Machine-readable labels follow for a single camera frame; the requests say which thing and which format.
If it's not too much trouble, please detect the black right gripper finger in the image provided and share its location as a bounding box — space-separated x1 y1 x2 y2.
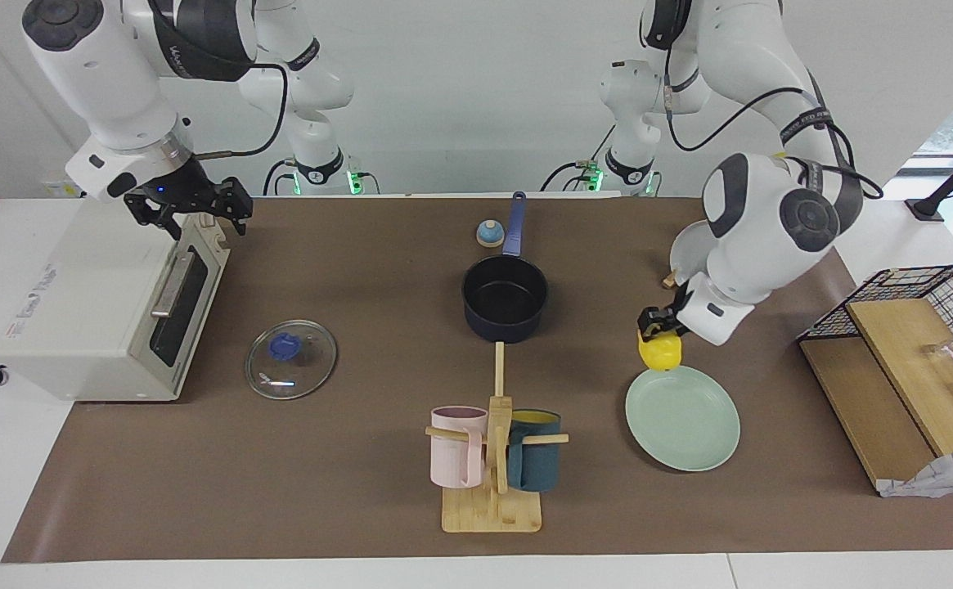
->
147 209 184 241
218 177 254 237

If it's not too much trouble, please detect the glass lid purple knob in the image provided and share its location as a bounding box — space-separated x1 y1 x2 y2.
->
245 319 338 400

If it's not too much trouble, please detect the grey plate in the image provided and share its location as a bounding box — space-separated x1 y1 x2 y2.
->
670 221 722 287

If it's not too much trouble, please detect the light green plate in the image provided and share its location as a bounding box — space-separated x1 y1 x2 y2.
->
625 365 741 473

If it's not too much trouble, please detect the beige toaster oven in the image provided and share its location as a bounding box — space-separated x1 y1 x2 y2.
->
0 199 232 403

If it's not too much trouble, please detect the dark teal mug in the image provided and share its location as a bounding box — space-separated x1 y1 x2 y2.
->
507 409 563 492

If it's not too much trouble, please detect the pink mug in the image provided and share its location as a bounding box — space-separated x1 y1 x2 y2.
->
429 406 489 489

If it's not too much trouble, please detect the wooden mug tree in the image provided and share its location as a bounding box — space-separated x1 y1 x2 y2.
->
425 342 569 534

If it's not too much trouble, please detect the brown table mat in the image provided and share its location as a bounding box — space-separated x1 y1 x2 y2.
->
2 195 953 564

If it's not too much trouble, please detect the white marbled sheet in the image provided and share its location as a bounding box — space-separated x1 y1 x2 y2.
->
877 446 953 499

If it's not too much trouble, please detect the black base cable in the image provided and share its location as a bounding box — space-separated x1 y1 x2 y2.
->
262 158 298 197
540 123 617 194

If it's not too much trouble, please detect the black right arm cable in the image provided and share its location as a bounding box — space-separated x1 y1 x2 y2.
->
194 64 290 160

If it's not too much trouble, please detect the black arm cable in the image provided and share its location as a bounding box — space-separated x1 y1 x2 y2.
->
663 37 886 201
194 64 290 160

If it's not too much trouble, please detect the dark pot purple handle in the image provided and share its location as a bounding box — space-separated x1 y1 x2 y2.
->
461 192 551 344

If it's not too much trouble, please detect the wooden wire shelf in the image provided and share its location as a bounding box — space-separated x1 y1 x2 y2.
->
797 264 953 496

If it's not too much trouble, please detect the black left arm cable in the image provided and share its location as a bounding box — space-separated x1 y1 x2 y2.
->
663 37 886 201

